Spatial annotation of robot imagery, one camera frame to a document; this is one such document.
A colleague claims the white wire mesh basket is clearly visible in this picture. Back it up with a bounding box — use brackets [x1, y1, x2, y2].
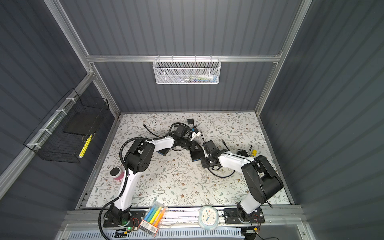
[153, 60, 222, 85]

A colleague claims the blue black network switch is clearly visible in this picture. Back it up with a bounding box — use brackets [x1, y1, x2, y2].
[158, 148, 170, 156]

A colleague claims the pack of coloured markers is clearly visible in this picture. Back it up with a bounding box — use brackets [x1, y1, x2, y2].
[139, 202, 169, 237]

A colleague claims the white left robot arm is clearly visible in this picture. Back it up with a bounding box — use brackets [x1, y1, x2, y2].
[98, 122, 202, 240]

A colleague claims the pink tape roll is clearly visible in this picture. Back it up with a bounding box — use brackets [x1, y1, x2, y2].
[110, 167, 125, 181]

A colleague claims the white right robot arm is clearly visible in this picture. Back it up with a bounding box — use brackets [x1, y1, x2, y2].
[201, 141, 284, 223]

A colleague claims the yellow marker in basket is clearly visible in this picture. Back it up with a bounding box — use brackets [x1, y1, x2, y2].
[79, 135, 93, 159]

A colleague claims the black wire wall basket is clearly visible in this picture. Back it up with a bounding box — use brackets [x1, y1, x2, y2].
[24, 91, 110, 164]

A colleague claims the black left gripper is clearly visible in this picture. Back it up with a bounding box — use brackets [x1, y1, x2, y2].
[180, 138, 203, 152]

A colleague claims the black ribbed network switch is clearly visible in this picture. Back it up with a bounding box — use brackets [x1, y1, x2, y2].
[190, 150, 206, 162]

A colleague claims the small mint desk clock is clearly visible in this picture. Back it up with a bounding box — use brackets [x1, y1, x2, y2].
[198, 206, 219, 231]

